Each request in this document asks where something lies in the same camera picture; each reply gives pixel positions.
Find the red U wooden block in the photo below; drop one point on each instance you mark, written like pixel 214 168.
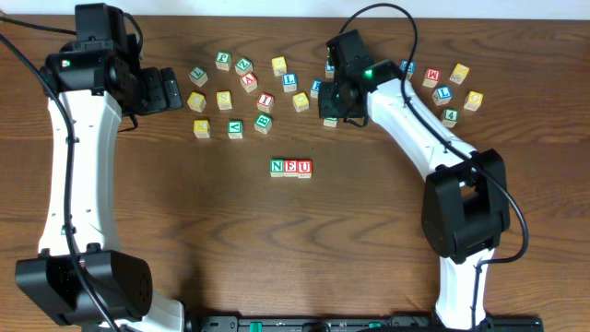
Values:
pixel 304 168

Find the red M wooden block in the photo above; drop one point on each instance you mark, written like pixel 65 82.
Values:
pixel 431 78

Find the yellow C wooden block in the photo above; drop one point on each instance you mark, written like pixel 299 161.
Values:
pixel 197 102

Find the blue D block right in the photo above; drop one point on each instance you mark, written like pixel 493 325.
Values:
pixel 408 67

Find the yellow G block right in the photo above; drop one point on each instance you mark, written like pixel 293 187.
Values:
pixel 473 101

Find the yellow 6 wooden block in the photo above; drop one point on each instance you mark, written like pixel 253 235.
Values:
pixel 279 66

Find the green Z wooden block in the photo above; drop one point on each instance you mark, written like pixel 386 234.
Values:
pixel 244 66

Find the green B wooden block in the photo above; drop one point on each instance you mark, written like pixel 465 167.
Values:
pixel 263 123

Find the green N wooden block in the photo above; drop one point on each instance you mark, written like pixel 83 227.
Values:
pixel 276 168

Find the blue 2 wooden block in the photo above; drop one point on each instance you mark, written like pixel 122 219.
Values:
pixel 329 70

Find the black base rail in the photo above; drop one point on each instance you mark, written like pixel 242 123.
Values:
pixel 401 322

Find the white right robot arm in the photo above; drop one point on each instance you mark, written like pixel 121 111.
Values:
pixel 463 214

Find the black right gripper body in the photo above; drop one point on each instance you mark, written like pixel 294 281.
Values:
pixel 329 107

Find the red E wooden block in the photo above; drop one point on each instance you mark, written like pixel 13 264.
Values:
pixel 290 168

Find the yellow S wooden block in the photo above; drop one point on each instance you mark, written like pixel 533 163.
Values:
pixel 224 100

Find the green R wooden block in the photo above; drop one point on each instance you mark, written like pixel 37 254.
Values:
pixel 330 122

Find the blue P wooden block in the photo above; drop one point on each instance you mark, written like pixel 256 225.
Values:
pixel 314 92

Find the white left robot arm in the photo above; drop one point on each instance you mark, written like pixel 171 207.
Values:
pixel 80 276

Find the green 7 wooden block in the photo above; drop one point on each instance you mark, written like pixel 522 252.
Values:
pixel 198 76

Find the yellow K wooden block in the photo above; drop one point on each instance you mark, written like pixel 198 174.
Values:
pixel 202 128

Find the red A wooden block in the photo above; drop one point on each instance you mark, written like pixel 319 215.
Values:
pixel 249 81

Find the green J wooden block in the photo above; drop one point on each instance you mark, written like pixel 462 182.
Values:
pixel 223 61

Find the blue L block right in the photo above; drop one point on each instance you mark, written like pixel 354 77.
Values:
pixel 442 95

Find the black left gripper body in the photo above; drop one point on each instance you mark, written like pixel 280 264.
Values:
pixel 157 90

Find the green 4 wooden block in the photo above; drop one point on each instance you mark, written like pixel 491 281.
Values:
pixel 449 117

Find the red I wooden block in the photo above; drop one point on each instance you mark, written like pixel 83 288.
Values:
pixel 265 103

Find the blue L wooden block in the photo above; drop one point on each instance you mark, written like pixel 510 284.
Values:
pixel 289 82

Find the yellow block far right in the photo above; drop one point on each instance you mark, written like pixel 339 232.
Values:
pixel 459 74

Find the green V wooden block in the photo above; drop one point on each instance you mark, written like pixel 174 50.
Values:
pixel 235 129

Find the yellow Q wooden block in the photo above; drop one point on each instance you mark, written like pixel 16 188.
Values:
pixel 300 102

